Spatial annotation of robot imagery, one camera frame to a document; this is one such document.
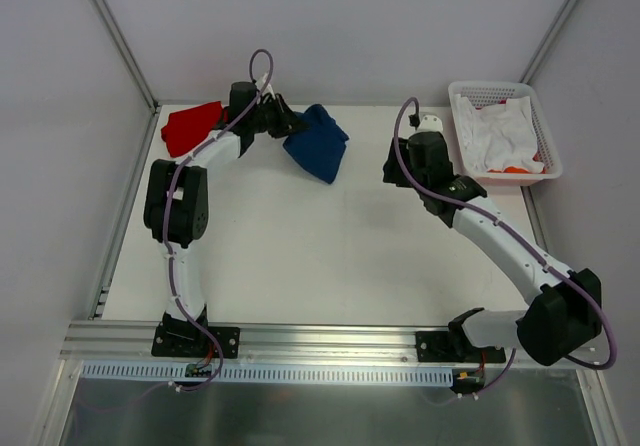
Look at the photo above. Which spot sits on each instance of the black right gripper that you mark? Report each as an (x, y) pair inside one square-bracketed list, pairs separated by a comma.
[(394, 161)]

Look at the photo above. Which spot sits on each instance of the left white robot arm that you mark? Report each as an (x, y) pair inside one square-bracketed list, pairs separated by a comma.
[(176, 209)]

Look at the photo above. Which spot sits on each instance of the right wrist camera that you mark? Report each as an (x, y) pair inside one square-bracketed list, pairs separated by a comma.
[(429, 122)]

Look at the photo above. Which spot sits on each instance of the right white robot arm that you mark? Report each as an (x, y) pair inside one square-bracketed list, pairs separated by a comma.
[(563, 307)]

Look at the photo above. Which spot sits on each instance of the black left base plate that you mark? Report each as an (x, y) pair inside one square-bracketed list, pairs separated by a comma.
[(184, 340)]

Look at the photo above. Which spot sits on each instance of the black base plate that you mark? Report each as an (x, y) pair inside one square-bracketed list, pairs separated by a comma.
[(184, 340), (440, 346)]

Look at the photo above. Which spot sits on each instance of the left aluminium frame post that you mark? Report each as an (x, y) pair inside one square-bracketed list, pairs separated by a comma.
[(117, 37)]

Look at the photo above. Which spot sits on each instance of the aluminium frame post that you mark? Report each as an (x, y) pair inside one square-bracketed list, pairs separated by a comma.
[(549, 40), (117, 37)]

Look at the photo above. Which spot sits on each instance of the blue mickey mouse t-shirt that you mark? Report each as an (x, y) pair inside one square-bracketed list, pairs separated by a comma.
[(319, 149)]

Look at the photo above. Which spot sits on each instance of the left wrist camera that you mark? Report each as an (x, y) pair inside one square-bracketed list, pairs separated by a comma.
[(264, 85)]

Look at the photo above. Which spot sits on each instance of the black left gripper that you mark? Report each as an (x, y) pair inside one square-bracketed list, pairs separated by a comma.
[(282, 117)]

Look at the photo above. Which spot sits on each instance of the folded red t-shirt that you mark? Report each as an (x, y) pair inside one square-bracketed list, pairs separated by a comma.
[(187, 129)]

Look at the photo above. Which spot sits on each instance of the white t-shirt in basket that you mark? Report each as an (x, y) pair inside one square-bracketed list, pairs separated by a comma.
[(497, 136)]

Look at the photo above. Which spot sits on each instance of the right aluminium frame post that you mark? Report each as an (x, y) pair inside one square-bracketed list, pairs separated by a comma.
[(549, 40)]

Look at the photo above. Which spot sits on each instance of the white plastic laundry basket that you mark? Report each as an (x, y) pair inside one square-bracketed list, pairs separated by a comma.
[(485, 93)]

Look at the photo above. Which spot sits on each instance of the orange t-shirt in basket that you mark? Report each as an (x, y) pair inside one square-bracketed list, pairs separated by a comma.
[(518, 170)]

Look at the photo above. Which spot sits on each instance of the aluminium front mounting rail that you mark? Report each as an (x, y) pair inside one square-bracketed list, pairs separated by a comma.
[(265, 344)]

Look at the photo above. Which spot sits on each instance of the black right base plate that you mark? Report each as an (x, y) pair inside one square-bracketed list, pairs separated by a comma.
[(440, 346)]

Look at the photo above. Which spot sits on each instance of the white slotted cable duct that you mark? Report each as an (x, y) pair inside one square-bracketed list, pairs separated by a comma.
[(270, 374)]

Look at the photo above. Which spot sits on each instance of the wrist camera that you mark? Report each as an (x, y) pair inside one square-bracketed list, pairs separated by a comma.
[(264, 85), (429, 122)]

